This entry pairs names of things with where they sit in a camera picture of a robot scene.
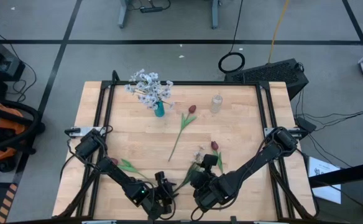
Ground grey desk leg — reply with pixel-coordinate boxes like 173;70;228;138
211;0;223;30
117;0;133;30

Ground green stem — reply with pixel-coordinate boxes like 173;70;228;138
109;157;158;188

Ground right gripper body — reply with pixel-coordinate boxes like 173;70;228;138
193;154;229;213

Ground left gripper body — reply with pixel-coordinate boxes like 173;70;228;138
148;170;175;220

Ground silver mounting bracket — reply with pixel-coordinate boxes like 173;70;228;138
64;125;108;138
263;126;308;139

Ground black coiled cable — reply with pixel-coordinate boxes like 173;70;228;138
217;0;246;75

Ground yellow cable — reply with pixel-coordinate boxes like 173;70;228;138
267;0;291;65

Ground clear glass vase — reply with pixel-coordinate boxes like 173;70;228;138
210;94;224;114

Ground black metal table frame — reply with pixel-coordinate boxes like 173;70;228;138
57;70;318;220

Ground black power strip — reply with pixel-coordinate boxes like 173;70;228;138
139;6;165;14

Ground white paper sheet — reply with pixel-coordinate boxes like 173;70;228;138
307;156;342;205

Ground black metal beam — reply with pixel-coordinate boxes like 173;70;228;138
308;159;363;189

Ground teal glass vase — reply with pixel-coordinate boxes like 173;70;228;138
154;100;167;118

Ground red artificial tulip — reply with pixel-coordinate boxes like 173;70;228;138
168;105;198;163
210;140;224;175

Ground black power adapter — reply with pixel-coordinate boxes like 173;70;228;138
294;116;318;133

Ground orange and black vacuum cleaner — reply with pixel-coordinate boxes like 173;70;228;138
0;97;46;174

